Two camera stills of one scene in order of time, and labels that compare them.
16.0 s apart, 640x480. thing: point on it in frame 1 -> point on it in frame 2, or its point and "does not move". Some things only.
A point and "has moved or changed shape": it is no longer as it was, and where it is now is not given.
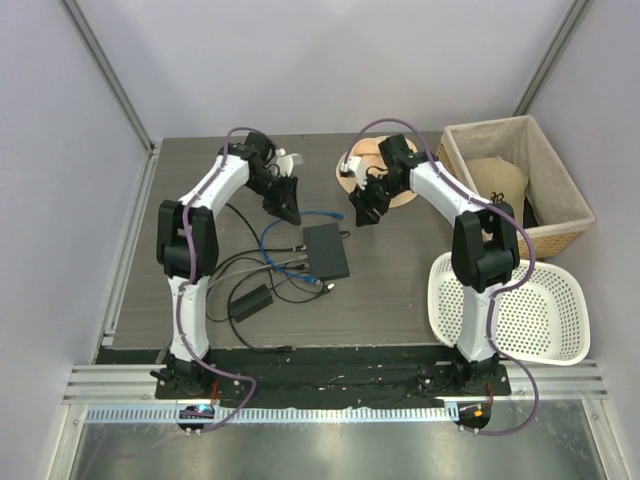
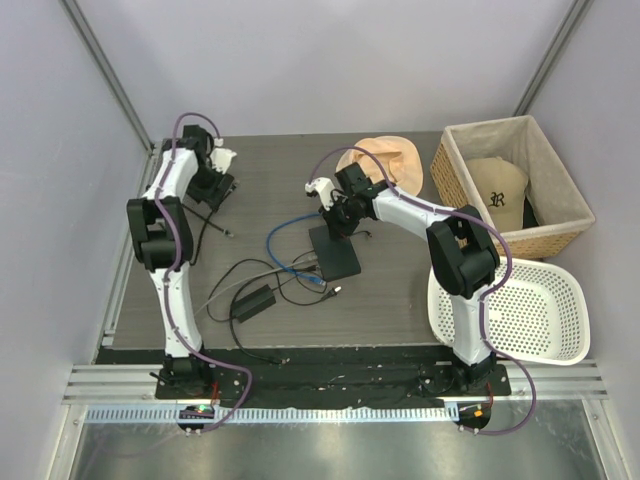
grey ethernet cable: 296,260 -> 306,259
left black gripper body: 274,190 -> 208,186
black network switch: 326,255 has moved or changed shape
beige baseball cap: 499,180 does not move
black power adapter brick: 251,303 does not move
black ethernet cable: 258,246 has moved or changed shape
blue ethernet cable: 289,274 has moved or changed shape
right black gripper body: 384,186 -> 343,217
